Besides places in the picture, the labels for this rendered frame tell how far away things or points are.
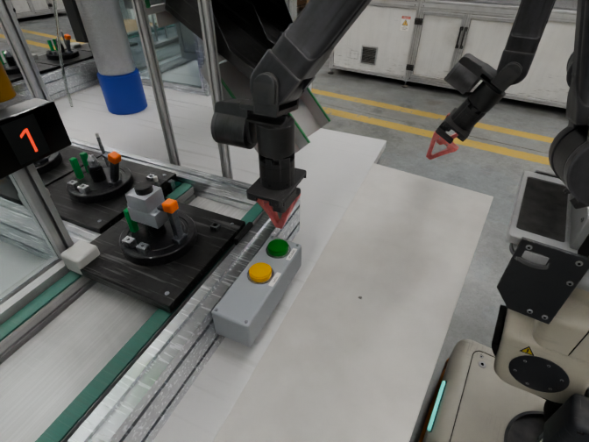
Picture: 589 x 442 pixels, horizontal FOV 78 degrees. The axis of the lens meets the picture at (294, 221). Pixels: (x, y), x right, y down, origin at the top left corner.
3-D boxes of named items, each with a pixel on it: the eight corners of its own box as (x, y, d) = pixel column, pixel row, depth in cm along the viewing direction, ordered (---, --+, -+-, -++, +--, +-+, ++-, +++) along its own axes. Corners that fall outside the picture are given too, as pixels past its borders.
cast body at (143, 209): (174, 216, 67) (166, 183, 63) (158, 229, 64) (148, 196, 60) (139, 204, 70) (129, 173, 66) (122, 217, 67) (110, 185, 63)
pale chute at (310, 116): (321, 128, 107) (330, 120, 103) (295, 145, 98) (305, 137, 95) (264, 46, 103) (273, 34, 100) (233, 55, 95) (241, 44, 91)
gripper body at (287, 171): (245, 201, 59) (241, 160, 54) (273, 171, 66) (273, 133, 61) (281, 211, 57) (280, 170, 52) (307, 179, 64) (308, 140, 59)
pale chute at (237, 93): (300, 150, 96) (310, 141, 93) (270, 171, 88) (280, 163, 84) (236, 59, 93) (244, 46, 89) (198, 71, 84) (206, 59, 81)
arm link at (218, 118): (276, 74, 46) (301, 70, 53) (201, 64, 50) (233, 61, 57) (272, 164, 52) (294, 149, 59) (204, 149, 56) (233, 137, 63)
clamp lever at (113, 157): (121, 180, 82) (122, 154, 77) (115, 184, 81) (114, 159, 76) (109, 172, 83) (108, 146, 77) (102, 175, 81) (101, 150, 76)
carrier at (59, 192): (177, 180, 91) (166, 133, 84) (102, 237, 74) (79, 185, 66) (106, 160, 99) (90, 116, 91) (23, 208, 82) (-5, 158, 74)
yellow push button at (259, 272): (275, 273, 66) (275, 265, 65) (265, 288, 63) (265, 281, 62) (256, 267, 67) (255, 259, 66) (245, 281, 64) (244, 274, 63)
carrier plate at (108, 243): (246, 228, 76) (245, 220, 75) (171, 314, 59) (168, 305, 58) (156, 201, 84) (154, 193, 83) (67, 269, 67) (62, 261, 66)
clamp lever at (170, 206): (187, 233, 67) (177, 199, 63) (180, 240, 66) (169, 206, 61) (171, 229, 68) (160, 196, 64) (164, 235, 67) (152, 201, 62)
